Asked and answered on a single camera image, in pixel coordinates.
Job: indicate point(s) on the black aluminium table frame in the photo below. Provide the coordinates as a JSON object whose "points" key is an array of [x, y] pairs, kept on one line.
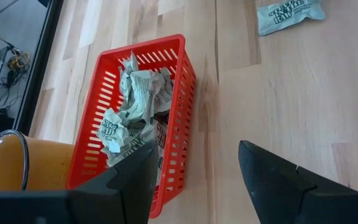
{"points": [[39, 62]]}

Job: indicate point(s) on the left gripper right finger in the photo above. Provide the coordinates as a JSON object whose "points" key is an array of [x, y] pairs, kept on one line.
{"points": [[269, 186]]}

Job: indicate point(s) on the red slotted plastic basket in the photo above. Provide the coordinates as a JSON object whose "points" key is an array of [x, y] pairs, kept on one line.
{"points": [[183, 93]]}

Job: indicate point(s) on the yellow glass mug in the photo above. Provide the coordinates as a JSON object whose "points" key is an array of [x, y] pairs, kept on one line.
{"points": [[48, 161]]}

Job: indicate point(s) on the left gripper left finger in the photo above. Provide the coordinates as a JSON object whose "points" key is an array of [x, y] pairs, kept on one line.
{"points": [[138, 180]]}

